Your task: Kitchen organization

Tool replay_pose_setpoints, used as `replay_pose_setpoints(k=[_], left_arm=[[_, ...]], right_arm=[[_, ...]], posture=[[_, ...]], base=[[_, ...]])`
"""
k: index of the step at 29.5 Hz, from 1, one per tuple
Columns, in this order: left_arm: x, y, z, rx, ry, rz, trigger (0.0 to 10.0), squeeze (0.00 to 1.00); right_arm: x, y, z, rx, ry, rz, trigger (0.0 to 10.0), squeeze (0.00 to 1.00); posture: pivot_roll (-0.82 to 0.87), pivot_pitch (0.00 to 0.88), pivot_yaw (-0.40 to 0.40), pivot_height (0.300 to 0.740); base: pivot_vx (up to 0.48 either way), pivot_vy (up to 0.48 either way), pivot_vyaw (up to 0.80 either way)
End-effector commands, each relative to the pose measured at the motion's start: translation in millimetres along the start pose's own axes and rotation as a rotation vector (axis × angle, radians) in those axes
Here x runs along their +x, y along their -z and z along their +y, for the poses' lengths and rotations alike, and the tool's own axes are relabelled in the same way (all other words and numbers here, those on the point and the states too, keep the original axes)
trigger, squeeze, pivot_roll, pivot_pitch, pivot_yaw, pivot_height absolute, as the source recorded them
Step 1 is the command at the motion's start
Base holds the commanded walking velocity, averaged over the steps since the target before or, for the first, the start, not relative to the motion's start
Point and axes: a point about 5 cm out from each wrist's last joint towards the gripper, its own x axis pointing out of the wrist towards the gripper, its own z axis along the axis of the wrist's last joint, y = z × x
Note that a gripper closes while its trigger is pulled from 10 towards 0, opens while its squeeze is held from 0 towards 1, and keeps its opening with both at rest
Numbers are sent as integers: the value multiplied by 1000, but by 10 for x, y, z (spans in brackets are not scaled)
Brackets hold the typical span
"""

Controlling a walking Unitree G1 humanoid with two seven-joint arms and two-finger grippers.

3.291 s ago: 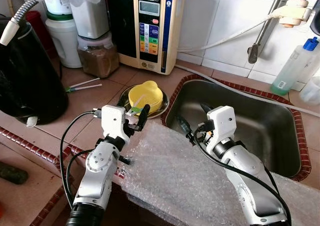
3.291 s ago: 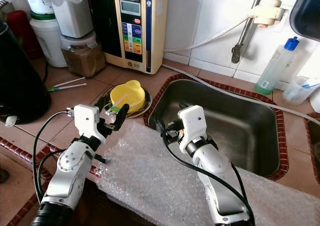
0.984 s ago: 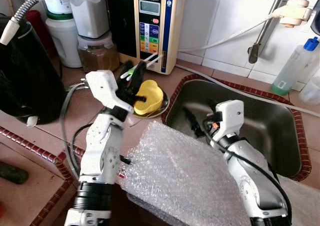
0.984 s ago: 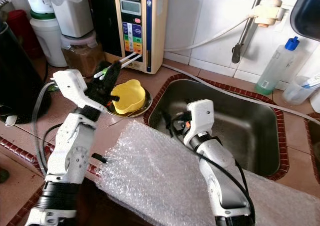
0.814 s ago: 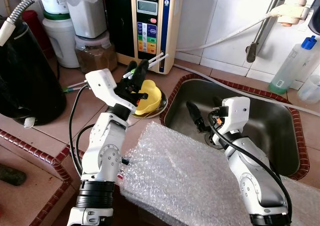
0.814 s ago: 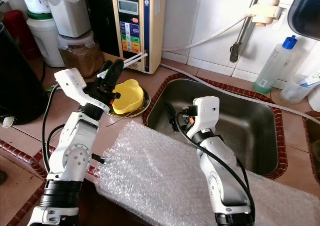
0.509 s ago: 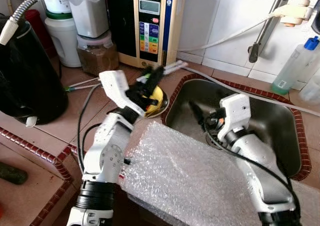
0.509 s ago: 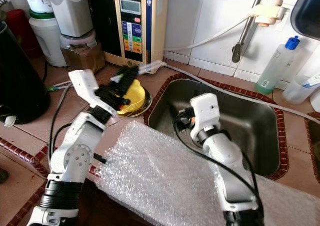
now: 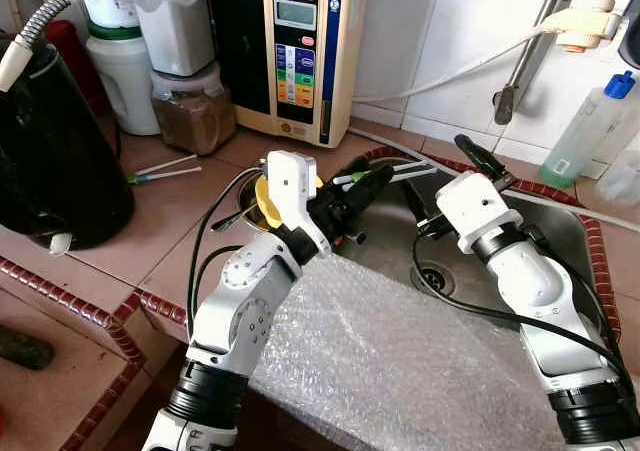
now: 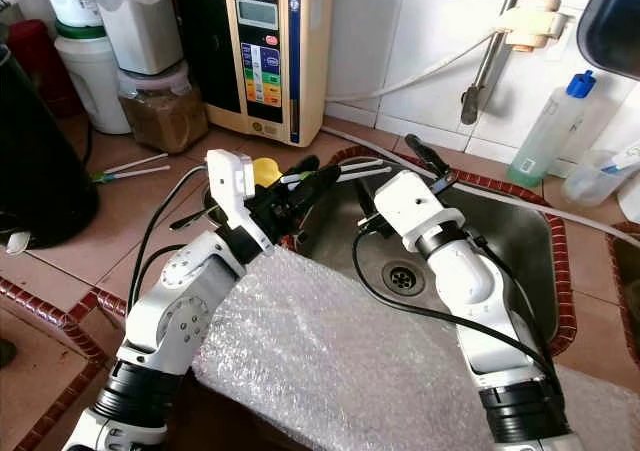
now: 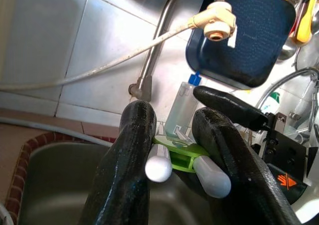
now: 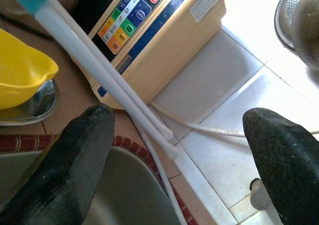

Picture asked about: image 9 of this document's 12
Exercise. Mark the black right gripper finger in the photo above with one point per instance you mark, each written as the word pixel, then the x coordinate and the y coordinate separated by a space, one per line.
pixel 483 159
pixel 422 209

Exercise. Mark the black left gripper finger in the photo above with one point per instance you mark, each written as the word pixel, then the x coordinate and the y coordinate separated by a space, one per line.
pixel 376 193
pixel 358 174

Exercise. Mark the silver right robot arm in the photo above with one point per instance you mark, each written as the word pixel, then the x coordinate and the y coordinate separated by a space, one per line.
pixel 535 281

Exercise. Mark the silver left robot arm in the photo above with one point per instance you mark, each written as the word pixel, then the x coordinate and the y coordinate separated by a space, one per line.
pixel 240 311

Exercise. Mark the sink drain strainer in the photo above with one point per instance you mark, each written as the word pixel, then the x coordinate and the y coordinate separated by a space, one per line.
pixel 435 279

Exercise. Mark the clear bottle green liquid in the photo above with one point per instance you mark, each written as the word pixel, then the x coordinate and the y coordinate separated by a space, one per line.
pixel 580 136

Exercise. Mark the steel sink basin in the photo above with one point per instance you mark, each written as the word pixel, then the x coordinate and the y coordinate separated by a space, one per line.
pixel 560 241

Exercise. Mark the beige water ionizer machine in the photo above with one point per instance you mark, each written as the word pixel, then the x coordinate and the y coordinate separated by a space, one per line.
pixel 300 51

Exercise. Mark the clear bubble wrap sheet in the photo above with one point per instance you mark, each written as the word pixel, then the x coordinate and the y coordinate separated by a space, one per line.
pixel 400 371

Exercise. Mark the beige faucet diverter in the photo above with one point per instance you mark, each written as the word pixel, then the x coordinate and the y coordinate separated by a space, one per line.
pixel 580 21

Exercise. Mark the brown powder jar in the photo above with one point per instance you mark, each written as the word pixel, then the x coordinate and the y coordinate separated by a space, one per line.
pixel 195 116

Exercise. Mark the grey plastic container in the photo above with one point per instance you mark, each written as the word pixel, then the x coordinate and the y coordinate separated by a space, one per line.
pixel 175 26

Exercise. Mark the white jar green lid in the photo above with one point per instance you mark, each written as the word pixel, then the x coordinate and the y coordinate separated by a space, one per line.
pixel 125 81

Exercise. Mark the black electric kettle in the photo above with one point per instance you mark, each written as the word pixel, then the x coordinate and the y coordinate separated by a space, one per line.
pixel 50 151

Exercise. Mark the white labelled bottle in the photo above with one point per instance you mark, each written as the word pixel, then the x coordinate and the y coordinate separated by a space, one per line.
pixel 110 1

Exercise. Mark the red container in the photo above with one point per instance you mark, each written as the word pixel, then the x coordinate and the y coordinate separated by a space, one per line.
pixel 70 51

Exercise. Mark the dark green oblong object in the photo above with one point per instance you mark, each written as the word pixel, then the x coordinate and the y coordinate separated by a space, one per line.
pixel 25 348

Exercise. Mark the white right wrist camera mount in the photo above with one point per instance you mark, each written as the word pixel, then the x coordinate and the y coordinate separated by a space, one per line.
pixel 478 209

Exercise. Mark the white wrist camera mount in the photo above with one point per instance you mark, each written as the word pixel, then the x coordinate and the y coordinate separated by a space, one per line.
pixel 478 209
pixel 290 186

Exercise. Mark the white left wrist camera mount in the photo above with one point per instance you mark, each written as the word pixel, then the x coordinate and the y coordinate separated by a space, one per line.
pixel 290 186

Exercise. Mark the metal wall pipe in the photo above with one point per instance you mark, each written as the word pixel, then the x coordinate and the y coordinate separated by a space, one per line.
pixel 545 31

